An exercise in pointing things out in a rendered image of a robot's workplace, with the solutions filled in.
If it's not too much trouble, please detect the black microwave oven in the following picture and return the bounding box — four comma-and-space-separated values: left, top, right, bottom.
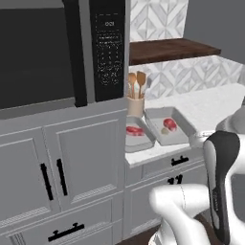
0, 0, 130, 112

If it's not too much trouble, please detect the wooden spoon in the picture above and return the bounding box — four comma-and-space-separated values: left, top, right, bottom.
127, 72, 138, 100

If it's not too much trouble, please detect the beige utensil pot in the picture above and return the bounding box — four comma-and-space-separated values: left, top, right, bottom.
126, 95, 145, 119

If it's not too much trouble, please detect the grey cupboard door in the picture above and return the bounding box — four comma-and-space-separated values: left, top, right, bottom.
128, 164, 209, 237
0, 126, 62, 230
42, 109, 127, 212

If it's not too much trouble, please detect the grey drawer front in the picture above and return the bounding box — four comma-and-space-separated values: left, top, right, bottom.
140, 147, 206, 180
5, 193, 124, 245

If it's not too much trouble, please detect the dark wooden shelf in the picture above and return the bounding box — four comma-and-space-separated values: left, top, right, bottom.
128, 37, 222, 67

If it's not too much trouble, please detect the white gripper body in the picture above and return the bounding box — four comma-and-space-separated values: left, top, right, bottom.
189, 129, 218, 149

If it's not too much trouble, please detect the grey tupperware tray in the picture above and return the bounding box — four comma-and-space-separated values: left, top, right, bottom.
144, 106, 198, 147
124, 115, 157, 154

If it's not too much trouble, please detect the red raw steak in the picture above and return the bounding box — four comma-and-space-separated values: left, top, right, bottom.
163, 117, 178, 132
125, 125, 145, 138

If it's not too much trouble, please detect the black drawer handle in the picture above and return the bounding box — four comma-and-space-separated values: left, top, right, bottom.
47, 222, 86, 243
170, 155, 189, 167

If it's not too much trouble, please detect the black cupboard door handle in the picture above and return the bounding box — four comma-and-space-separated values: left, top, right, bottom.
167, 173, 184, 187
39, 163, 55, 202
56, 158, 69, 197

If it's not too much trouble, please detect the black microwave door handle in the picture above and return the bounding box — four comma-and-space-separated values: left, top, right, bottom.
62, 0, 88, 108

